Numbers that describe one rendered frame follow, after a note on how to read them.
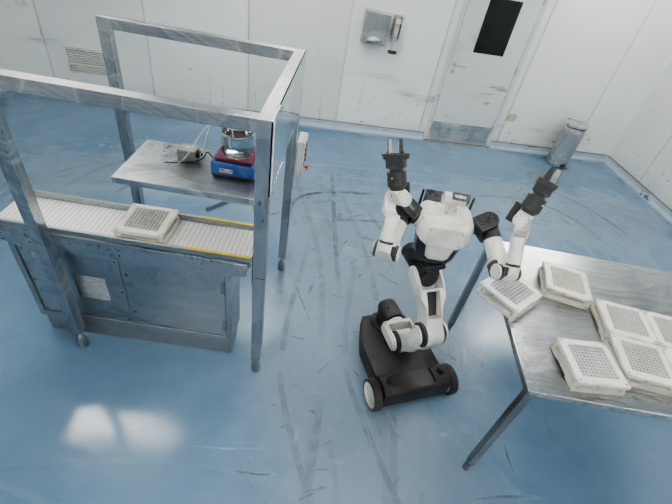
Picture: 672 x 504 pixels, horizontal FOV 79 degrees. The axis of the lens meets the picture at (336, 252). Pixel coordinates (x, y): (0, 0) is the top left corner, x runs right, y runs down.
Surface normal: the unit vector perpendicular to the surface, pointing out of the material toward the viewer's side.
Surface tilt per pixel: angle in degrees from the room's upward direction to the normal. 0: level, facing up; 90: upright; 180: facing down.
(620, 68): 90
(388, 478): 0
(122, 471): 0
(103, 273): 90
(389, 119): 90
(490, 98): 90
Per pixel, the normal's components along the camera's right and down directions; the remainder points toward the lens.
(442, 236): -0.10, 0.63
